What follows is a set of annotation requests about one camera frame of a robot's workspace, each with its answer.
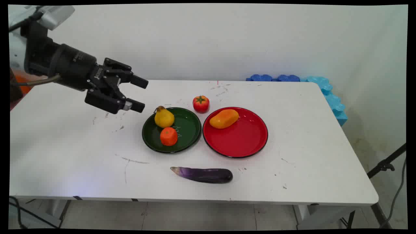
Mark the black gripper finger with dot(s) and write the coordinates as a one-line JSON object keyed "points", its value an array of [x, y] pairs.
{"points": [[107, 102], [138, 81]]}

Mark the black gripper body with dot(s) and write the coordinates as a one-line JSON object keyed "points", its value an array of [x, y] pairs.
{"points": [[76, 66]]}

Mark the orange toy tangerine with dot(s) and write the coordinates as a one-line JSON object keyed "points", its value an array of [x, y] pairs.
{"points": [[168, 136]]}

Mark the yellow toy pear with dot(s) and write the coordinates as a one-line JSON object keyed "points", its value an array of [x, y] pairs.
{"points": [[164, 117]]}

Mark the red toy tomato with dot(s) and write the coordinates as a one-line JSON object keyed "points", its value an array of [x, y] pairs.
{"points": [[201, 104]]}

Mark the dark green plate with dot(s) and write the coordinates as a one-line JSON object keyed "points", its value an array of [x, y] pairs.
{"points": [[187, 130]]}

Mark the orange yellow toy mango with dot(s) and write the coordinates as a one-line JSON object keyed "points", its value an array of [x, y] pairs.
{"points": [[224, 118]]}

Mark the purple toy eggplant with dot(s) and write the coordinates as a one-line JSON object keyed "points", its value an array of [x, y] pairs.
{"points": [[204, 175]]}

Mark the red plate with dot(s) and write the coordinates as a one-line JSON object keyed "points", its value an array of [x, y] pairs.
{"points": [[239, 138]]}

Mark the grey table leg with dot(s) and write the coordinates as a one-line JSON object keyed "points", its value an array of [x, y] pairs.
{"points": [[64, 213]]}

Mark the dark blue foam piece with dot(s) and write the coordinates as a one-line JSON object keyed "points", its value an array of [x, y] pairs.
{"points": [[261, 77], [288, 78]]}

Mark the light blue foam piece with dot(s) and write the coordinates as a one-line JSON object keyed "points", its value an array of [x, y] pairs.
{"points": [[333, 102]]}

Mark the black tripod stand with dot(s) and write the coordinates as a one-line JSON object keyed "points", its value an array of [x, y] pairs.
{"points": [[385, 165]]}

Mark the white table leg frame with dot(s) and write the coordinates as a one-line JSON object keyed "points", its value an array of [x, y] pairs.
{"points": [[312, 216]]}

